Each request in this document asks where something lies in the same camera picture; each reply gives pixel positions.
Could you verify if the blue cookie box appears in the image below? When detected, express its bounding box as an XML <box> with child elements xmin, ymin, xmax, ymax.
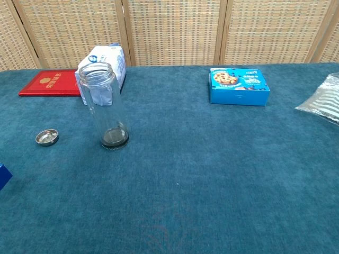
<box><xmin>209</xmin><ymin>67</ymin><xmax>271</xmax><ymax>107</ymax></box>

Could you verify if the clear striped plastic bag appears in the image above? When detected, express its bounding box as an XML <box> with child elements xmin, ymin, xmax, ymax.
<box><xmin>294</xmin><ymin>72</ymin><xmax>339</xmax><ymax>123</ymax></box>

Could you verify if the red certificate book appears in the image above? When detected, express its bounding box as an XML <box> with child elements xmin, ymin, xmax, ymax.
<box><xmin>18</xmin><ymin>69</ymin><xmax>82</xmax><ymax>97</ymax></box>

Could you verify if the white blue paper bag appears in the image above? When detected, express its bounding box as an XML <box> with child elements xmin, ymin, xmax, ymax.
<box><xmin>74</xmin><ymin>44</ymin><xmax>127</xmax><ymax>107</ymax></box>

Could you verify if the dark blue box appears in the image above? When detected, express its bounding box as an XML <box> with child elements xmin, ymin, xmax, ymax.
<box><xmin>0</xmin><ymin>163</ymin><xmax>13</xmax><ymax>191</ymax></box>

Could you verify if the woven rattan folding screen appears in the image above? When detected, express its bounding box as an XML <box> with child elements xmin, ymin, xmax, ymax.
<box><xmin>0</xmin><ymin>0</ymin><xmax>339</xmax><ymax>72</ymax></box>

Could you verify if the clear glass jar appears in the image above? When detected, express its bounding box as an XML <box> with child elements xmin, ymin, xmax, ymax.
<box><xmin>78</xmin><ymin>61</ymin><xmax>130</xmax><ymax>151</ymax></box>

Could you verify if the black mesh strainer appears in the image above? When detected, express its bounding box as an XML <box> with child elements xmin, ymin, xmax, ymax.
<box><xmin>35</xmin><ymin>129</ymin><xmax>60</xmax><ymax>147</ymax></box>

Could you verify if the teal table cloth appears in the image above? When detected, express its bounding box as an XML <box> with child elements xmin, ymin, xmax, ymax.
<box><xmin>0</xmin><ymin>62</ymin><xmax>339</xmax><ymax>254</ymax></box>

